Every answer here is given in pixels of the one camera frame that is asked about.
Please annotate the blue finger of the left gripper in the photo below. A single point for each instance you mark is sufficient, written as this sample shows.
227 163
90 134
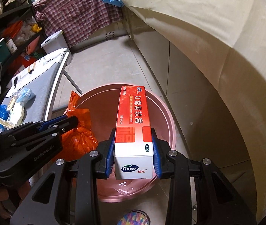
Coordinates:
31 128
61 127

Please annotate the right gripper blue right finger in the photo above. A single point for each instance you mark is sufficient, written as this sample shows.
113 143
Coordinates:
171 164

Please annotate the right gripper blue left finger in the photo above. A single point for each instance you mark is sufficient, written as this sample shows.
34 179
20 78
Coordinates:
97 164

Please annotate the white paper bag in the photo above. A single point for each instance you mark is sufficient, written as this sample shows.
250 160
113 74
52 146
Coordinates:
15 117

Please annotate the orange plastic bag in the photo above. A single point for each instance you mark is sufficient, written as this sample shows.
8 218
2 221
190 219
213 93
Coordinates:
80 140

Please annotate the blue plastic bag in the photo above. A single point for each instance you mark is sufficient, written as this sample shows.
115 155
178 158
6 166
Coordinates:
3 116

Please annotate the blue face mask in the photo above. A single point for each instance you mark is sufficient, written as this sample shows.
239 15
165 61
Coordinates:
26 95

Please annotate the red white medicine box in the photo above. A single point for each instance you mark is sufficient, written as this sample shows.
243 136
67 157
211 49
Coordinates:
133 147

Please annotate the white small trash can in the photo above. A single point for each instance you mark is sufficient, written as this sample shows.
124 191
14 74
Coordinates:
54 42

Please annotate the person left hand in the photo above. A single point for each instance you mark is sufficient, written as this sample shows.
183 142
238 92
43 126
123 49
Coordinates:
22 191

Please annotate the pink plastic bin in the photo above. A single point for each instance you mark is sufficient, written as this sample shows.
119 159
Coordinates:
103 105

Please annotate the white printed table cover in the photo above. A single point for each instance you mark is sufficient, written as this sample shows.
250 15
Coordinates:
37 68

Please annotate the yellow toy figure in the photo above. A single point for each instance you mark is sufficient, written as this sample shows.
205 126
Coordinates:
35 28

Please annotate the black storage shelf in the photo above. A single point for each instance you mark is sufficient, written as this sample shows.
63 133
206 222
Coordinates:
10 15

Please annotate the red plaid shirt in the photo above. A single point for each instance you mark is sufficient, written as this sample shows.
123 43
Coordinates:
78 19

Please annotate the cream cloth cover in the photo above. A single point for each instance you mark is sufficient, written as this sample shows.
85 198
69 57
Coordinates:
226 41

